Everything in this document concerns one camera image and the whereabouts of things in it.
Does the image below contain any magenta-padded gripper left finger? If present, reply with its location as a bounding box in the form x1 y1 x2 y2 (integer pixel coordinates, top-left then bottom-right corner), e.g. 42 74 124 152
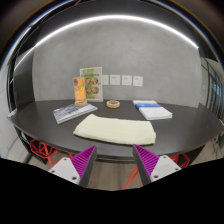
48 145 98 188

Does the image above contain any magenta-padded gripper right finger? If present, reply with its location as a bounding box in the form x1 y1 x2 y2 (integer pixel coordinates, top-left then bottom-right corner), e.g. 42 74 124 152
132 144 182 186

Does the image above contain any cream yellow towel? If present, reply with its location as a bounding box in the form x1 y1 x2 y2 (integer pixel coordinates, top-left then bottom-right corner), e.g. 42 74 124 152
72 113 157 146

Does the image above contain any thick white book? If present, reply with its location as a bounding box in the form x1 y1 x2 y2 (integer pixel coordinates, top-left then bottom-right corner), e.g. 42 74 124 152
138 105 174 121

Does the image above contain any grey patterned magazine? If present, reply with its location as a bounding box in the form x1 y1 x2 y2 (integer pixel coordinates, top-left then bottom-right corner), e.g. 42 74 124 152
52 102 99 125

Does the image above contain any white book with blue band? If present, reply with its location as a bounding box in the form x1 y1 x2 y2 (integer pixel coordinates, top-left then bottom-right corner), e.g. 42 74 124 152
132 99 163 111

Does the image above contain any orange sign on wooden base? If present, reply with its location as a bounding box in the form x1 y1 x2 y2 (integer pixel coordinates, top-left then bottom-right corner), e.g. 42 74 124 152
72 76 88 108

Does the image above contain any green menu stand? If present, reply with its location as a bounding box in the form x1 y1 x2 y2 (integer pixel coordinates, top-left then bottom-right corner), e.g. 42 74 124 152
79 66 104 103

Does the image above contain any black-framed glass partition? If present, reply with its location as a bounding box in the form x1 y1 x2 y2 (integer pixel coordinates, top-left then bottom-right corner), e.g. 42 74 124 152
199 46 224 119

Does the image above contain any curved ceiling light strip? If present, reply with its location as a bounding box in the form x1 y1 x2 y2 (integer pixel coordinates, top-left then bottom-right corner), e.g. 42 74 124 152
9 13 200 83

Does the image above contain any wooden ring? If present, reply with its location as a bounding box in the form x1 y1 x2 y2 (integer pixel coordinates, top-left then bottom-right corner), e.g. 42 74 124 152
106 99 121 109

